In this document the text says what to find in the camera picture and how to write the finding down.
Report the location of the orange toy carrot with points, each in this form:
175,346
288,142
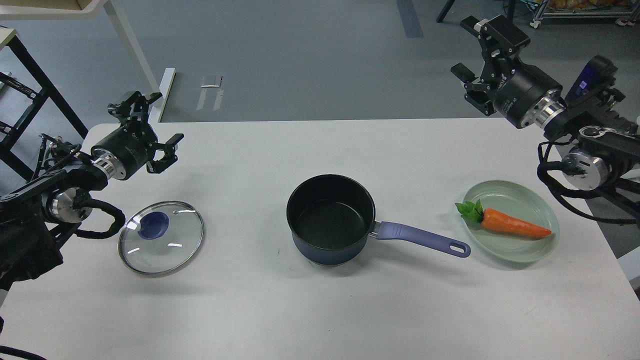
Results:
500,222

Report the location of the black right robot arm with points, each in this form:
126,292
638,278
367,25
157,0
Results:
589,180

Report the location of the wheeled cart in background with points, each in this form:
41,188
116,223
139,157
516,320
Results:
624,12

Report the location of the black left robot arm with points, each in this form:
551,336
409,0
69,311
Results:
38,218

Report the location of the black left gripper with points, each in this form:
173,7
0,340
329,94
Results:
133,145

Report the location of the glass lid with blue knob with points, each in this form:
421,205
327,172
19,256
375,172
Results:
161,238

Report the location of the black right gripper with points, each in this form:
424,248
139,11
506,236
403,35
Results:
526,95

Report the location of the black metal rack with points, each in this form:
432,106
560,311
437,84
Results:
38,98

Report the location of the black stand leg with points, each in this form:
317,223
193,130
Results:
445,10

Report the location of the white table leg frame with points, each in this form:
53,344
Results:
22,10

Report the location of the blue saucepan with handle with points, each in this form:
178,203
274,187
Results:
331,217

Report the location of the pale green plate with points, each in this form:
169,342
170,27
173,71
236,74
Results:
519,202

